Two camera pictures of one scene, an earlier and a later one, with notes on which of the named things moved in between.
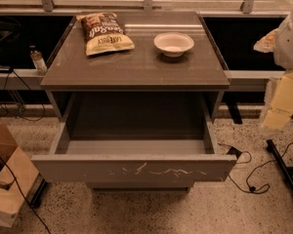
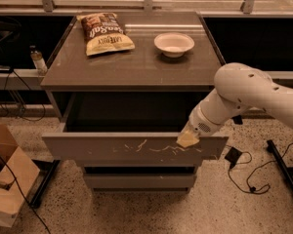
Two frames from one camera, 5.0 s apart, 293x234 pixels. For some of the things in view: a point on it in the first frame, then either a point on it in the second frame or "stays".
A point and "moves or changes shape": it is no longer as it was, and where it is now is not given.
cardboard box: x=12 y=175 stays
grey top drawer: x=135 y=139 moves or changes shape
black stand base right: x=288 y=172 stays
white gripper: x=290 y=46 to x=198 y=122
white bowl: x=173 y=44 stays
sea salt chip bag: x=104 y=34 stays
